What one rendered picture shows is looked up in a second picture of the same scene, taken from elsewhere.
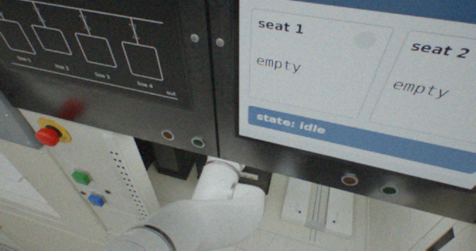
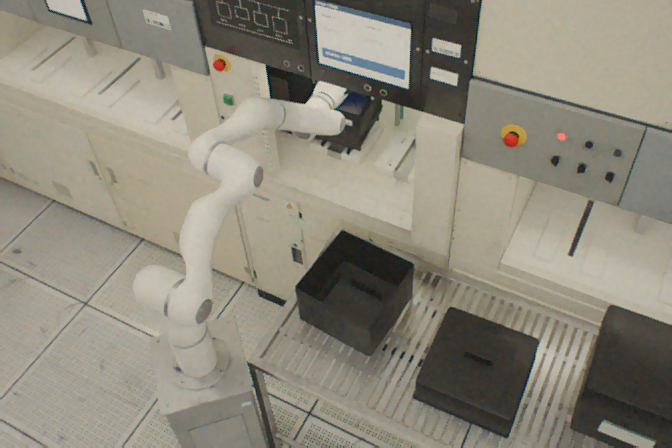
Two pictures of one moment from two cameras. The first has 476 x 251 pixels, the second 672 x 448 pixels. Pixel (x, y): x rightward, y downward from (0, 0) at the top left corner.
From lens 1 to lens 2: 1.70 m
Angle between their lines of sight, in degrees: 9
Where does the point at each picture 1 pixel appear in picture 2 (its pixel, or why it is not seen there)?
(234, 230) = (317, 122)
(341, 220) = not seen: hidden behind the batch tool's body
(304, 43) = (336, 22)
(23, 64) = (222, 22)
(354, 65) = (353, 31)
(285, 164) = (340, 80)
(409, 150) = (381, 69)
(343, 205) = not seen: hidden behind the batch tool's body
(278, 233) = (368, 179)
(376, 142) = (370, 65)
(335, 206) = not seen: hidden behind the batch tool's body
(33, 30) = (234, 8)
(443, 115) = (384, 52)
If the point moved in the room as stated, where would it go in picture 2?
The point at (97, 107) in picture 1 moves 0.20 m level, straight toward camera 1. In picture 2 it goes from (253, 47) to (274, 84)
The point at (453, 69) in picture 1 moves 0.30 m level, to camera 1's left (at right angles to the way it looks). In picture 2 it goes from (379, 34) to (269, 26)
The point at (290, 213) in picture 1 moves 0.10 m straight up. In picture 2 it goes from (382, 164) to (382, 144)
